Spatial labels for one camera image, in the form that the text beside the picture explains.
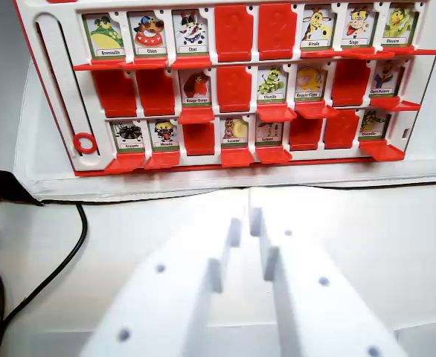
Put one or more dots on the red plastic board flap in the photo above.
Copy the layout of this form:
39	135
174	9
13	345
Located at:
199	138

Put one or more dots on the small white paper sheet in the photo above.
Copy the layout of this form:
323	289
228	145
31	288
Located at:
426	344

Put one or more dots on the black box with white label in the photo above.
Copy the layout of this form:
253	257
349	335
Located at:
2	186

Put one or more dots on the red and white game board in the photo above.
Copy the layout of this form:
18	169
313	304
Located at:
240	93

